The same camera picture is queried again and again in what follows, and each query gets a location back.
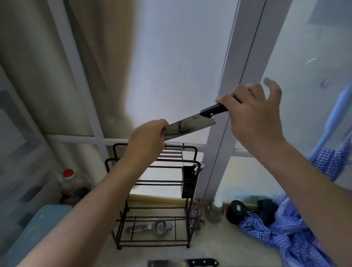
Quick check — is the person's left forearm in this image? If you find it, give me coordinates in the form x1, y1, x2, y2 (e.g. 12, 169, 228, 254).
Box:
16, 157, 154, 267

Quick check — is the light blue clothes hanger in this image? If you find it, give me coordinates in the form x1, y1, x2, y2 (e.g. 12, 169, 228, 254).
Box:
305, 85, 352, 165

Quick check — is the beige curtain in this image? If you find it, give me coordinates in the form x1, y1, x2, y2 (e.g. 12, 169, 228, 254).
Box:
0, 0, 138, 143

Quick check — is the spotted fabric pouch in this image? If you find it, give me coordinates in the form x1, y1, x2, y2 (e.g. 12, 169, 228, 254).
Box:
188, 205, 204, 237

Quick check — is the light blue plastic box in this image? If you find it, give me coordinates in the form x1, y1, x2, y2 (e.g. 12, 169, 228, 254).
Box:
5, 204, 73, 267

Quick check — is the black-handled knife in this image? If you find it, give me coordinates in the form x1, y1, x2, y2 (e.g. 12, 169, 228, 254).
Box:
147, 257, 220, 267
160, 102, 229, 142

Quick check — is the black round container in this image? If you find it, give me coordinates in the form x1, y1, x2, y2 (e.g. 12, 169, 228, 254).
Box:
226, 200, 251, 225

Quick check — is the metal lemon squeezer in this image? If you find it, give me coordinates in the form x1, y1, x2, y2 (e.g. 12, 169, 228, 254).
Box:
125, 221, 173, 236

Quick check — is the white window frame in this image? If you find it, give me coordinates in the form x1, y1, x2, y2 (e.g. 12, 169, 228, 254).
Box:
45, 0, 295, 201

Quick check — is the black utensil holder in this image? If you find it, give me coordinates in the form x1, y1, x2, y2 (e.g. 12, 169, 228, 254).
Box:
181, 165, 200, 199

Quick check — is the person's right forearm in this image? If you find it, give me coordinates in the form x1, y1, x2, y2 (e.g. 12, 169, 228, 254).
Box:
247, 137, 352, 267

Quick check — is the blue checkered cloth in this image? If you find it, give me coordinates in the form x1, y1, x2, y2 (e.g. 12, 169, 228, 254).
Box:
238, 139, 352, 267

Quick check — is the person's left hand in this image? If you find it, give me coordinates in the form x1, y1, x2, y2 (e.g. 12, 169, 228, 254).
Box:
122, 118, 170, 171

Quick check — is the person's right hand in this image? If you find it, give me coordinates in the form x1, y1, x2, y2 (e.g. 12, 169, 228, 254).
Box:
215, 77, 289, 157

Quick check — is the glass jar with metal lid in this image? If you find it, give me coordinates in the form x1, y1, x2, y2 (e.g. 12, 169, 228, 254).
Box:
205, 199, 225, 223

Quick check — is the red-capped plastic bottle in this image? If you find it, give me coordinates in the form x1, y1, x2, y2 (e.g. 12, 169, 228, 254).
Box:
56, 168, 93, 204

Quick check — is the black metal knife rack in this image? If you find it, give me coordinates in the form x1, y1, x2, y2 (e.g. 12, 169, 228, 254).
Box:
104, 143, 205, 250

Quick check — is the dark green cloth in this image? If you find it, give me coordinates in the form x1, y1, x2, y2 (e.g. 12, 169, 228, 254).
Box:
257, 198, 279, 225

